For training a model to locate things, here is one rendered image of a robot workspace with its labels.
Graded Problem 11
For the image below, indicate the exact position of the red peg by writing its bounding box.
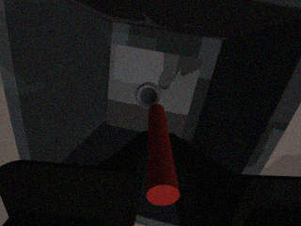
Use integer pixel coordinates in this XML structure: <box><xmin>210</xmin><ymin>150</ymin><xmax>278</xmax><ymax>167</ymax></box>
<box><xmin>146</xmin><ymin>104</ymin><xmax>181</xmax><ymax>205</ymax></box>

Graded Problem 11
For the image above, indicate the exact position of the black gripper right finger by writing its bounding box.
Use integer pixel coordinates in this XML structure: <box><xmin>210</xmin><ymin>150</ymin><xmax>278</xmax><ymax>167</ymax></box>
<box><xmin>168</xmin><ymin>133</ymin><xmax>301</xmax><ymax>226</ymax></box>

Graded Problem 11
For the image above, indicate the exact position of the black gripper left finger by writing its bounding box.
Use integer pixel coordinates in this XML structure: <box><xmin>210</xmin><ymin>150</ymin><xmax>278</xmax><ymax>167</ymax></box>
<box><xmin>0</xmin><ymin>131</ymin><xmax>149</xmax><ymax>226</ymax></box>

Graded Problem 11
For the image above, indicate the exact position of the grey square plate with hole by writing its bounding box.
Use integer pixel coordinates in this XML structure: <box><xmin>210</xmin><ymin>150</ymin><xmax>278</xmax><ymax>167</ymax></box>
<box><xmin>106</xmin><ymin>43</ymin><xmax>202</xmax><ymax>138</ymax></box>

